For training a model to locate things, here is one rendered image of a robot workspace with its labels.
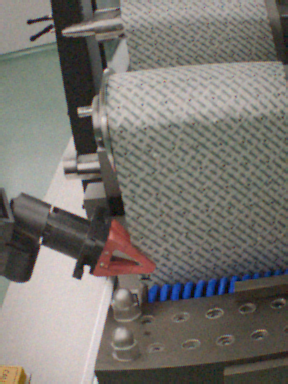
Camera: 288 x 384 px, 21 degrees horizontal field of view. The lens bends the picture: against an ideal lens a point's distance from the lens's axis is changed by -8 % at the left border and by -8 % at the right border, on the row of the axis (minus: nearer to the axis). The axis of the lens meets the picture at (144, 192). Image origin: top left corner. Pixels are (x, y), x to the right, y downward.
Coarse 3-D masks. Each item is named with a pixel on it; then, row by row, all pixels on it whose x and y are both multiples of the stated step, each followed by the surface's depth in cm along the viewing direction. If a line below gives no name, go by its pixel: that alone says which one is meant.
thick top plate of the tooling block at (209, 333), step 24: (144, 312) 104; (168, 312) 103; (192, 312) 102; (216, 312) 101; (240, 312) 99; (264, 312) 98; (144, 336) 98; (168, 336) 98; (192, 336) 97; (216, 336) 95; (240, 336) 94; (264, 336) 93; (96, 360) 95; (144, 360) 93; (168, 360) 92; (192, 360) 92; (216, 360) 90; (240, 360) 90
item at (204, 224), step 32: (128, 192) 103; (160, 192) 103; (192, 192) 102; (224, 192) 102; (256, 192) 101; (128, 224) 105; (160, 224) 105; (192, 224) 104; (224, 224) 104; (256, 224) 103; (160, 256) 107; (192, 256) 106; (224, 256) 106; (256, 256) 106
